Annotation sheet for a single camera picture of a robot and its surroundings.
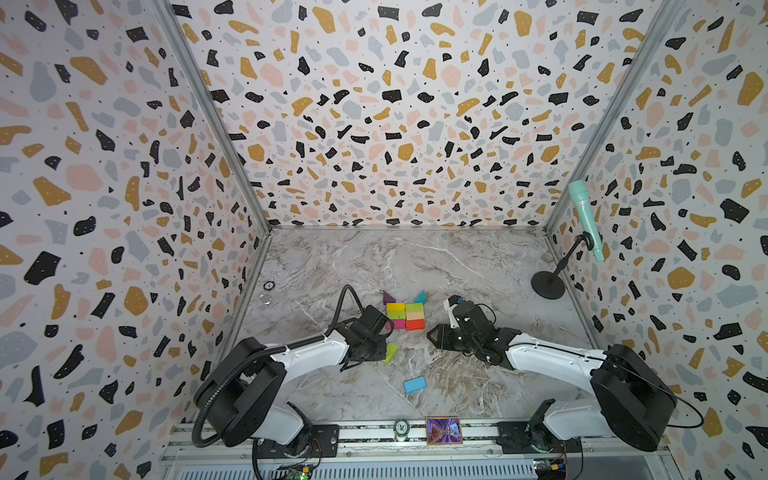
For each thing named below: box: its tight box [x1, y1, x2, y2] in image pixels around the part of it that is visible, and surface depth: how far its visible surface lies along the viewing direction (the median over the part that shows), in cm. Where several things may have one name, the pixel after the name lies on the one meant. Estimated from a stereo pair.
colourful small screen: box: [426, 416, 463, 446], surface depth 76 cm
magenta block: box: [386, 319, 406, 329], surface depth 96 cm
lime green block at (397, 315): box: [387, 311, 407, 320], surface depth 97 cm
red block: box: [405, 319, 425, 331], surface depth 97 cm
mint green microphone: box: [568, 180, 605, 263], surface depth 84 cm
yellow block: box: [386, 302, 405, 312], surface depth 100 cm
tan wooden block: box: [406, 312, 425, 321], surface depth 97 cm
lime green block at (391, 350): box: [382, 342, 398, 364], surface depth 89 cm
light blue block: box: [404, 377, 427, 394], surface depth 85 cm
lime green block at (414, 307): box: [406, 303, 423, 313], surface depth 99 cm
